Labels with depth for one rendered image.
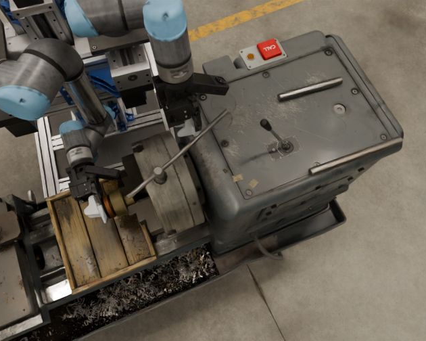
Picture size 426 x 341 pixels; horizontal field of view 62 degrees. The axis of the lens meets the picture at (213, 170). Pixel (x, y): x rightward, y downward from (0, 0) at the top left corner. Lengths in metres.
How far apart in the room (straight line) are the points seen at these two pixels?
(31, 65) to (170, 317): 1.57
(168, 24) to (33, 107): 0.44
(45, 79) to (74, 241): 0.61
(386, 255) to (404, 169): 0.60
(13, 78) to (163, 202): 0.48
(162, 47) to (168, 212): 0.48
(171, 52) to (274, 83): 0.48
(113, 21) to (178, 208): 0.50
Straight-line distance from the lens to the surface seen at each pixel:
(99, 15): 0.77
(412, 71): 3.08
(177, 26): 0.67
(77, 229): 1.36
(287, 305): 2.20
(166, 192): 0.97
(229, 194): 0.93
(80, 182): 1.15
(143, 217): 1.08
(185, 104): 0.79
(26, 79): 0.97
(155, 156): 1.00
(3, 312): 1.33
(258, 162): 0.97
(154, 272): 1.57
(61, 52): 1.02
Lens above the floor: 2.14
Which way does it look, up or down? 69 degrees down
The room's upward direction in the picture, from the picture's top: 3 degrees clockwise
